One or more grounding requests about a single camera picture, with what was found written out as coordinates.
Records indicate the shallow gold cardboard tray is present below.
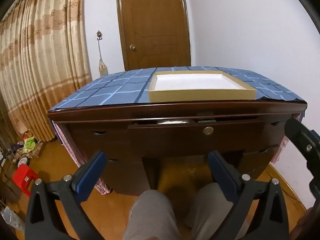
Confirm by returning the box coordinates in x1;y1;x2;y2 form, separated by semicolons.
148;71;257;103

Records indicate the patterned brown box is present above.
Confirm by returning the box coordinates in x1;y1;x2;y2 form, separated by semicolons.
30;142;46;159

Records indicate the black floor cable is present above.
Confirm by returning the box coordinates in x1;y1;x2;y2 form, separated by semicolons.
265;167;303;203

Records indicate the person's right leg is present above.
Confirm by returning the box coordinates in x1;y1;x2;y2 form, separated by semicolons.
184;182;248;240

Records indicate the person's leg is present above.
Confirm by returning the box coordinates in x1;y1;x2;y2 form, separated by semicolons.
184;182;248;240
122;189;183;240

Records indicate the dark wooden desk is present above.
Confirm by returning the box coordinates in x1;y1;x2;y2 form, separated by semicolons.
47;100;307;195

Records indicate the dark wooden desk drawer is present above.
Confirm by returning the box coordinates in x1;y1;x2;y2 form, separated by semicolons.
127;119;267;157

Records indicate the red plastic stool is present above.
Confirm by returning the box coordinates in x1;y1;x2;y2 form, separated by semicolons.
12;165;39;197

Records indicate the round white tin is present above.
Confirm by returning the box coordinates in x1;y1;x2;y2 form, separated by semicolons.
17;155;31;168

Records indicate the brown wooden door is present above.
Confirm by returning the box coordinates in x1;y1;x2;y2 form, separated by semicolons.
115;0;192;71

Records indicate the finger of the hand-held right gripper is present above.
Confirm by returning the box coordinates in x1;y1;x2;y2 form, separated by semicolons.
285;117;320;180

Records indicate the blue plaid tablecloth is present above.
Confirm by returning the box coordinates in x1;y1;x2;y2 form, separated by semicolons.
49;66;307;112

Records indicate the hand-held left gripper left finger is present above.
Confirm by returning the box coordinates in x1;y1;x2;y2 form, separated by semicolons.
25;150;108;240

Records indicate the beige patterned curtain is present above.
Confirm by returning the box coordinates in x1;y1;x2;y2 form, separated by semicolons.
0;0;93;143

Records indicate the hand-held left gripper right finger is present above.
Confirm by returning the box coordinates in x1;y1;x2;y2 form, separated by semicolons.
207;150;290;240

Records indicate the person's left leg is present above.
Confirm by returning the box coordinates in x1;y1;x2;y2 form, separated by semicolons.
122;189;183;240

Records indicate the beige curtain tassel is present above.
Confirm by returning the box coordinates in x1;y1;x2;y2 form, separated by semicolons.
98;40;108;77

